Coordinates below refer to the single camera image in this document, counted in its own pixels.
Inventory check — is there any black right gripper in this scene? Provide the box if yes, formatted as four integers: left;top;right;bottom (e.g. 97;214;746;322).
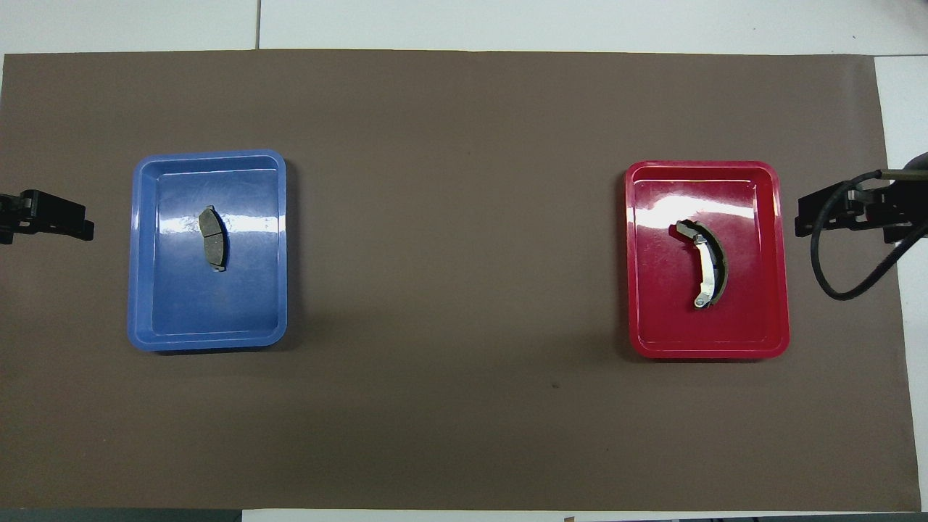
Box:
795;181;928;244

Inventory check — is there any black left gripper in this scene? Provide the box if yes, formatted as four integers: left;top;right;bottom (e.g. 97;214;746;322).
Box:
0;190;96;245

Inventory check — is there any dark curved small object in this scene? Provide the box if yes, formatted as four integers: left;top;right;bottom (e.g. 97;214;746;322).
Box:
198;205;228;273

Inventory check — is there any brown table mat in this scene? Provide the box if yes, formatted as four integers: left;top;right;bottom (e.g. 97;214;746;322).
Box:
0;49;921;512

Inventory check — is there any blue plastic tray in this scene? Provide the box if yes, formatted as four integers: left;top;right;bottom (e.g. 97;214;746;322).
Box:
128;149;289;353

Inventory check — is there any curved metal brake shoe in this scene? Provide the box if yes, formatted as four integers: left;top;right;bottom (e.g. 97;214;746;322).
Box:
668;219;729;310

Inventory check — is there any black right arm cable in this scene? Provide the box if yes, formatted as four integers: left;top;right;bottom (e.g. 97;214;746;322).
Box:
810;170;928;302

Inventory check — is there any red plastic tray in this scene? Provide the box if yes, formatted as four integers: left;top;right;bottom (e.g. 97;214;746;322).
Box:
624;160;790;360

